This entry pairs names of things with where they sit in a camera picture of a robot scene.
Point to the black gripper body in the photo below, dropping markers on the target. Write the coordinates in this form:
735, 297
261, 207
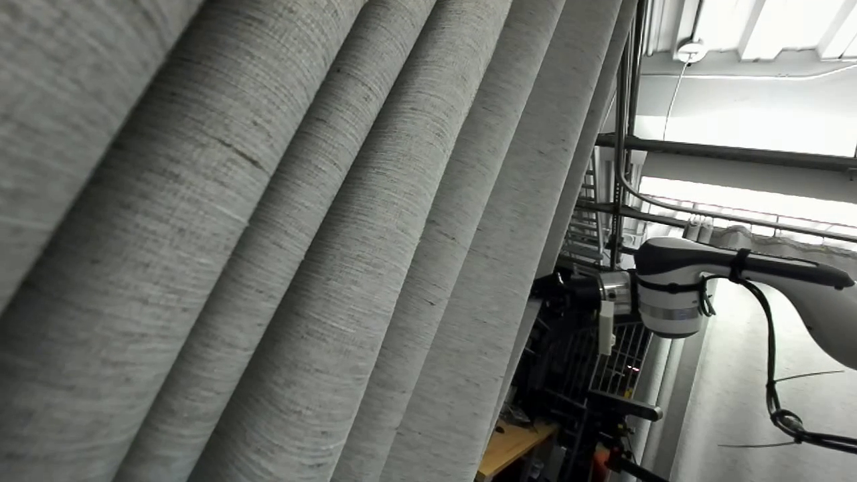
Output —
604, 294

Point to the grey fabric curtain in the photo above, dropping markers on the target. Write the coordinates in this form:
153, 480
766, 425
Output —
278, 239

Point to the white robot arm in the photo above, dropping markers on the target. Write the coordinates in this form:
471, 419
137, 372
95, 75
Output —
667, 290

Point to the wooden workbench top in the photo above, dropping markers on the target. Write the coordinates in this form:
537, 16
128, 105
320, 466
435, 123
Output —
509, 442

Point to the black ceiling pipe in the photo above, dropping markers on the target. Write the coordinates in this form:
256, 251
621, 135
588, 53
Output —
809, 160

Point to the ceiling smoke detector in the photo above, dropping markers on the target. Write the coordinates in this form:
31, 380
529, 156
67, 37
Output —
688, 51

